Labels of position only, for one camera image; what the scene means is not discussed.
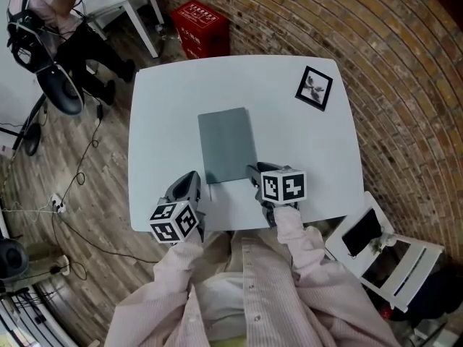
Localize black standing fan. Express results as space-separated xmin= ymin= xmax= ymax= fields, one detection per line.
xmin=10 ymin=94 xmax=50 ymax=158

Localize small white potted sprig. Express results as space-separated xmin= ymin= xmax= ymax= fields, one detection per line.
xmin=368 ymin=229 xmax=397 ymax=252

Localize person's torso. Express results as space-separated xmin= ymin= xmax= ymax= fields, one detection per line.
xmin=104 ymin=229 xmax=399 ymax=347

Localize black framed picture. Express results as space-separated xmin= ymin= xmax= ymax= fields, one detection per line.
xmin=294 ymin=65 xmax=334 ymax=113

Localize red box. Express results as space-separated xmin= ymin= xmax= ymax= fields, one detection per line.
xmin=170 ymin=0 xmax=231 ymax=60

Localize person's legs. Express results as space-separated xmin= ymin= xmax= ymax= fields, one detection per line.
xmin=205 ymin=231 xmax=244 ymax=273

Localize black cable with adapter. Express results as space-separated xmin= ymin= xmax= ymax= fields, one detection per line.
xmin=57 ymin=98 xmax=106 ymax=204

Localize long black floor cable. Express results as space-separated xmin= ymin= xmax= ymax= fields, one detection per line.
xmin=50 ymin=211 xmax=160 ymax=265

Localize white table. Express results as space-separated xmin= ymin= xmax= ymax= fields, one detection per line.
xmin=127 ymin=55 xmax=365 ymax=234

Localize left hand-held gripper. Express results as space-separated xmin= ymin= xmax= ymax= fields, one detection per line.
xmin=149 ymin=171 xmax=206 ymax=245

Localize white shelf rack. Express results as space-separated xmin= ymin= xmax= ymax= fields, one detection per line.
xmin=0 ymin=283 xmax=79 ymax=347

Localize grey notebook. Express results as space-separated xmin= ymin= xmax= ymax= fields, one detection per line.
xmin=197 ymin=107 xmax=258 ymax=202

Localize white wooden chair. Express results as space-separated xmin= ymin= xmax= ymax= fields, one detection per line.
xmin=324 ymin=190 xmax=446 ymax=313

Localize white power strip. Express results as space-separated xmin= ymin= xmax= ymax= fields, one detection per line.
xmin=49 ymin=192 xmax=69 ymax=215

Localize black tablet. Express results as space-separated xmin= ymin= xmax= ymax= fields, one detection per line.
xmin=341 ymin=207 xmax=383 ymax=258

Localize person's right forearm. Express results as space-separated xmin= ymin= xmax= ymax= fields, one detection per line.
xmin=273 ymin=204 xmax=325 ymax=270

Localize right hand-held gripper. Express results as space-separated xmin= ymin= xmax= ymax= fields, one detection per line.
xmin=245 ymin=161 xmax=307 ymax=228

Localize person's left forearm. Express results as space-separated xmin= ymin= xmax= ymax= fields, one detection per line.
xmin=153 ymin=235 xmax=205 ymax=292

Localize black shell chair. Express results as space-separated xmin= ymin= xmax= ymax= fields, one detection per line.
xmin=0 ymin=237 xmax=30 ymax=281
xmin=35 ymin=62 xmax=86 ymax=117

